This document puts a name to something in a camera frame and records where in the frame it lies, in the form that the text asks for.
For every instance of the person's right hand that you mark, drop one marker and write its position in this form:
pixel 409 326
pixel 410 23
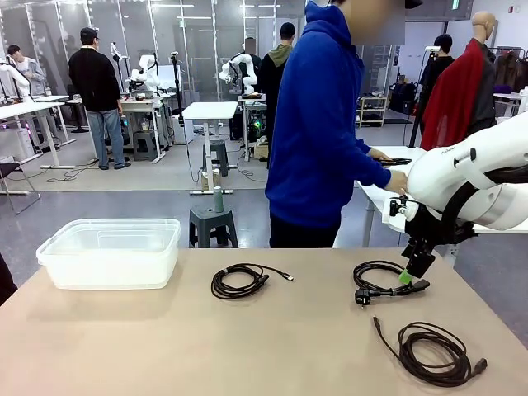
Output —
pixel 397 181

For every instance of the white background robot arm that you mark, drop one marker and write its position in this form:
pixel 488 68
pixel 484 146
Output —
pixel 247 62
pixel 146 66
pixel 16 80

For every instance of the long white desk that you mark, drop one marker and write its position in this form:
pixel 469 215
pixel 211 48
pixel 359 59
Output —
pixel 24 108

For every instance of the clothes rack with garments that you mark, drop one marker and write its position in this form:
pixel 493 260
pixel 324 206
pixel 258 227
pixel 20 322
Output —
pixel 509 68

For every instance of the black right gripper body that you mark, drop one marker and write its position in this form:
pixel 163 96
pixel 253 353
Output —
pixel 429 231

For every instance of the person in black shirt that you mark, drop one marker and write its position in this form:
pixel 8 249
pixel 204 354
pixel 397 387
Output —
pixel 443 62

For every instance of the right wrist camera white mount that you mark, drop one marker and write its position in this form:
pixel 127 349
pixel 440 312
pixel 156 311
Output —
pixel 406 212

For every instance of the black tripod pole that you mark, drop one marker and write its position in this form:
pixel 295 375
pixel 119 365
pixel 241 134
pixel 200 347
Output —
pixel 418 119

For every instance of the clear plastic storage bin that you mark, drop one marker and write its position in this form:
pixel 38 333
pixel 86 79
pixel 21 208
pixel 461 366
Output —
pixel 107 264

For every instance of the person in light grey hoodie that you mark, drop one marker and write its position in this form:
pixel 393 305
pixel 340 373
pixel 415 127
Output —
pixel 31 72

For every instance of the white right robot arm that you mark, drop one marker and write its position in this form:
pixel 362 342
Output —
pixel 437 181

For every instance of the red shawl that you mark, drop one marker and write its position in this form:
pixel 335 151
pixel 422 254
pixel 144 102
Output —
pixel 453 95

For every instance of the person's left hand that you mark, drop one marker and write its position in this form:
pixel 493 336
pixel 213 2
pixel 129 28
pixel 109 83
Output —
pixel 379 155

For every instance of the small white standing desk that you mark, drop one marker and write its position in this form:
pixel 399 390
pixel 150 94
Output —
pixel 210 110

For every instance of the dark bulky object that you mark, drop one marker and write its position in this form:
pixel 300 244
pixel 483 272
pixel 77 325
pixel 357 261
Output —
pixel 5 280

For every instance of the person with olive hood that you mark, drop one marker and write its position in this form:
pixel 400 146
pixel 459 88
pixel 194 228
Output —
pixel 272 78

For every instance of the man in black jacket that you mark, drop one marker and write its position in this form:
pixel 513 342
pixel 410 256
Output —
pixel 95 78

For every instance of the grey green bottle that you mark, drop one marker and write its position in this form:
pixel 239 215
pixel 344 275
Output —
pixel 218 200

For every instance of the person's left forearm blue sleeve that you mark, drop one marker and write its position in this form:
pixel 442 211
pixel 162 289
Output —
pixel 363 146

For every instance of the wooden shoe rack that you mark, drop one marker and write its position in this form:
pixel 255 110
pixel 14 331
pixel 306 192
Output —
pixel 373 111

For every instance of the black bags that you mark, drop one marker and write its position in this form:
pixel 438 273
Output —
pixel 402 99

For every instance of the white desk with equipment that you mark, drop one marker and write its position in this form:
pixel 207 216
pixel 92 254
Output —
pixel 138 106

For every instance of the person in blue hoodie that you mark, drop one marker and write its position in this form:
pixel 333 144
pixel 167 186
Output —
pixel 313 123

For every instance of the black folding chair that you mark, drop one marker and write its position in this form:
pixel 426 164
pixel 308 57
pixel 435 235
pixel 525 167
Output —
pixel 10 167

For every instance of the large white table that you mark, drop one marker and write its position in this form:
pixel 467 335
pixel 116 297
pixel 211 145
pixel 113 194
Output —
pixel 404 152

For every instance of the person's right forearm blue sleeve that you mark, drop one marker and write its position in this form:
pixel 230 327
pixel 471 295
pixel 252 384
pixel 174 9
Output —
pixel 363 171

